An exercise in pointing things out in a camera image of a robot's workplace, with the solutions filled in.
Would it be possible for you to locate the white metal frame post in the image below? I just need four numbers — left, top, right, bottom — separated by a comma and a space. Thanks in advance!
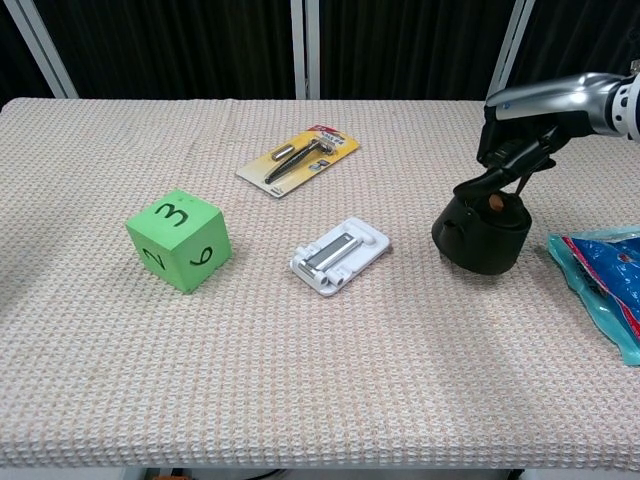
0, 0, 79, 99
487, 0, 536, 101
290, 0, 322, 100

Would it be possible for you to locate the razor in yellow blister pack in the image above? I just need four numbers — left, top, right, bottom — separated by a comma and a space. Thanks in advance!
235, 123, 361, 200

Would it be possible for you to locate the black curtain backdrop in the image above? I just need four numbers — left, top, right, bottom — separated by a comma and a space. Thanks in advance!
0, 0, 640, 106

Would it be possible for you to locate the beige waffle-weave tablecloth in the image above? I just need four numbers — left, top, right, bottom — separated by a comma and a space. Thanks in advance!
0, 97, 640, 472

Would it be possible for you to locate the black kettle pot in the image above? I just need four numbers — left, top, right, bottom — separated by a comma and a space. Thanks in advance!
431, 169, 532, 276

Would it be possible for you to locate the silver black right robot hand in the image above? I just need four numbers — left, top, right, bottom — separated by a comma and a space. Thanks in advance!
452, 72, 626, 201

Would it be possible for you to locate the green foam number cube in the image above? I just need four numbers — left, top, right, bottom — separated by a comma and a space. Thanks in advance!
124, 188, 234, 296

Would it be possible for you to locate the white folding phone stand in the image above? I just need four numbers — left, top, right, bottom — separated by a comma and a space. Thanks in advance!
289, 216, 393, 299

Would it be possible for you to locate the blue teal plastic bag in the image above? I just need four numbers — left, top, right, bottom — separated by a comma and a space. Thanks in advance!
546, 225, 640, 367

